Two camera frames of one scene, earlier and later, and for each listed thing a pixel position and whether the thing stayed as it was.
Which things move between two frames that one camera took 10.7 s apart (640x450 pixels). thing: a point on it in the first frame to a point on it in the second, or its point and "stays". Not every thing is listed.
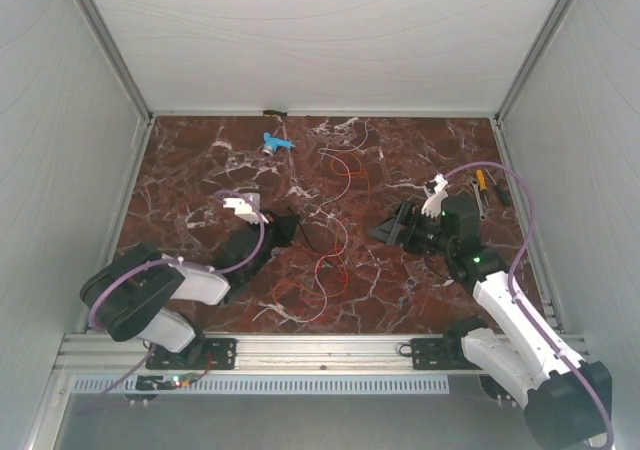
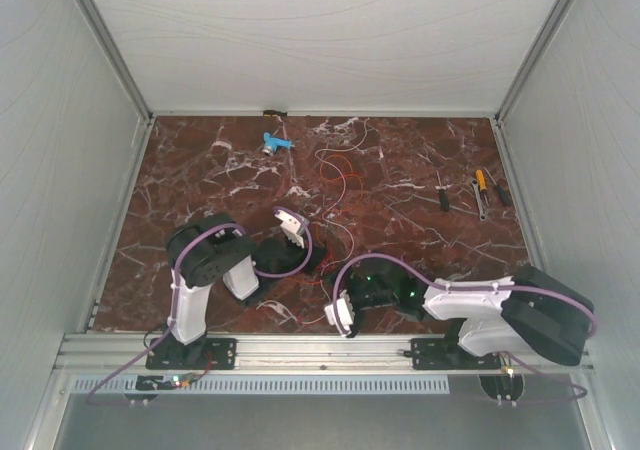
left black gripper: (284, 228) to (304, 251)
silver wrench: (479, 201) stays
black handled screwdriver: (503, 195) stays
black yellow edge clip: (273, 113) stays
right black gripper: (390, 230) to (349, 280)
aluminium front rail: (309, 353) stays
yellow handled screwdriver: (480, 175) stays
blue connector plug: (271, 143) stays
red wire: (331, 297) to (326, 267)
